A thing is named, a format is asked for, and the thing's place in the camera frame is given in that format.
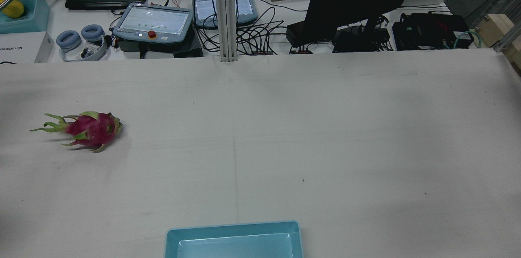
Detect black flat device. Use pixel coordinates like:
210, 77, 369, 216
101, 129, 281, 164
333, 28, 391, 53

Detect black box under pendant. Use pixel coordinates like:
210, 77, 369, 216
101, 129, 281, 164
118, 38, 204, 59

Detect pink dragon fruit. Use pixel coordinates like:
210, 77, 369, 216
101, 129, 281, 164
29, 111, 123, 153

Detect teach pendant with red button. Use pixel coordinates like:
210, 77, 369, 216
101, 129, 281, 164
112, 2, 194, 45

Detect aluminium frame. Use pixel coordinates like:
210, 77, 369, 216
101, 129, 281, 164
464, 0, 521, 53

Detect light blue plastic bin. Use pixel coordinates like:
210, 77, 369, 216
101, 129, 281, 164
164, 220, 304, 258
0, 0, 50, 34

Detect black cable bundle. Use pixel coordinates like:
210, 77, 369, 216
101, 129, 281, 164
195, 4, 293, 53

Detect black power box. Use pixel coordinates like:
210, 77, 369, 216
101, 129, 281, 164
392, 12, 475, 51

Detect aluminium profile post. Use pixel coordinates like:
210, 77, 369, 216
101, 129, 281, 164
212, 0, 238, 62

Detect blue headphones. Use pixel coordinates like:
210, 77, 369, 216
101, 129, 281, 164
56, 24, 108, 62

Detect yellow mango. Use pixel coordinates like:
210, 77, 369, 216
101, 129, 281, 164
0, 0, 26, 19

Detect wooden block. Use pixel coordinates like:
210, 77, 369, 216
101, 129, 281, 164
474, 14, 517, 49

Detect grey teach pendant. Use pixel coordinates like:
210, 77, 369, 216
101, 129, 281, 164
193, 0, 258, 28

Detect white cardboard box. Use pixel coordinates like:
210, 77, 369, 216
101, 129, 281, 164
0, 31, 55, 63

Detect teal cable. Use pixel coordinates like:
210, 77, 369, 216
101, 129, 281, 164
453, 31, 482, 50

